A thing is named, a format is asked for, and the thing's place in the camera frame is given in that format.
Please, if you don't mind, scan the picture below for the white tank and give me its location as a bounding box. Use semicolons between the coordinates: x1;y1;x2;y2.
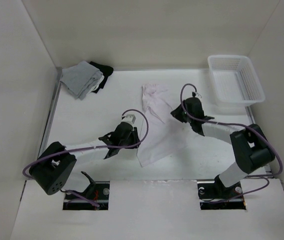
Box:
92;75;104;92
137;84;187;167

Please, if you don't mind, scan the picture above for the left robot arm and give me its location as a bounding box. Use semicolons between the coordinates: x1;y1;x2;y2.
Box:
29;121;139;200

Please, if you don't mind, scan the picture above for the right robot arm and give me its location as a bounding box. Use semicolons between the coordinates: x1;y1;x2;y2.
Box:
171;96;275;198

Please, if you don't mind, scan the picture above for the folded white tank top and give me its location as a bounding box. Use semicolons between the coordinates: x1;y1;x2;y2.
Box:
92;75;104;92

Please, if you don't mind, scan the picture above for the folded black tank top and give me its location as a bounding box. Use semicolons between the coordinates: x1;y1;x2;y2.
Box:
89;61;114;94

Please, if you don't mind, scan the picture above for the folded grey tank top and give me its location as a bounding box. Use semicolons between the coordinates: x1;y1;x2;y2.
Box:
60;61;103;100

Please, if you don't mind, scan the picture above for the white plastic basket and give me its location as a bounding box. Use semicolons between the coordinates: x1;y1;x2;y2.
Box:
207;55;266;108

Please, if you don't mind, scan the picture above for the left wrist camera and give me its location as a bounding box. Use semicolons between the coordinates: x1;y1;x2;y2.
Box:
121;114;136;126

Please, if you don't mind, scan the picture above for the right metal table rail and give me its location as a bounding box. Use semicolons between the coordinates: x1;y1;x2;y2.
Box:
246;106;274;178

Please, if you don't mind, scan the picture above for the metal table rail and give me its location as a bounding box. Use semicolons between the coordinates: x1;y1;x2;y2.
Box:
36;66;62;159
246;106;274;178

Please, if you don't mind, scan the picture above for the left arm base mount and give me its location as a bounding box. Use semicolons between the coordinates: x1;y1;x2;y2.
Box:
61;171;110;211

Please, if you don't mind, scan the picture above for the left metal table rail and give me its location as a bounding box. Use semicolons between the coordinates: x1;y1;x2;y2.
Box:
36;66;62;159

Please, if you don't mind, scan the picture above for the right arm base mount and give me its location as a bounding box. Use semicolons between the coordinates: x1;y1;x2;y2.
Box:
197;181;246;210

